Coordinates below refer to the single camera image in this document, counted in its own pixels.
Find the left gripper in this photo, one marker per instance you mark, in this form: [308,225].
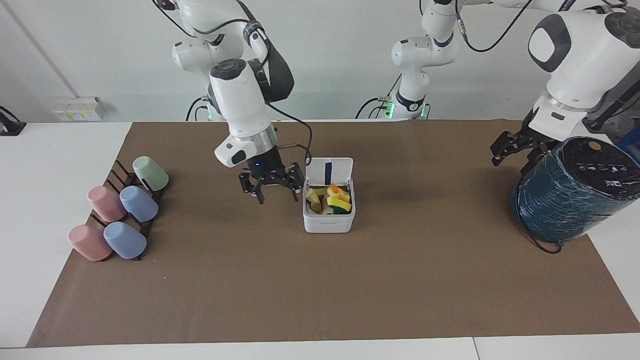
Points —
[534,136]

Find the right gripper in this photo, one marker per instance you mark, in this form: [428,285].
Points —
[265,164]

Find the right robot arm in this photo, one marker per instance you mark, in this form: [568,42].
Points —
[240,100]

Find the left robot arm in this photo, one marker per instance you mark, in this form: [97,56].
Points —
[585,60]

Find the yellow trash piece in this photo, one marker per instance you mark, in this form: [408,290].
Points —
[339,204]

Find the orange peel piece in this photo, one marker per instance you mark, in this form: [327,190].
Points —
[335,189]

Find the dark wrapped cylindrical device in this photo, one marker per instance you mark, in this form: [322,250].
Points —
[570,195]

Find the white box with hinged lid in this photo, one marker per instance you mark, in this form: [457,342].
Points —
[327,222]

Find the black stand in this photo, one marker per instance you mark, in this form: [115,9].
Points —
[615,107]
[10,126]

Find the green cup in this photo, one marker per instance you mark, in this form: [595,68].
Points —
[151,173]

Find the blue cup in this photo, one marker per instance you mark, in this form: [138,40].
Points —
[139,204]
[125,240]

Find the dark brown cup rack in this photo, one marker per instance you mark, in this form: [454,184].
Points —
[125,177]

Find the pink cup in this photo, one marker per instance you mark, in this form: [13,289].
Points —
[106,204]
[89,243]

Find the white wall socket box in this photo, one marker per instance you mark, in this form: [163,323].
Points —
[79,110]

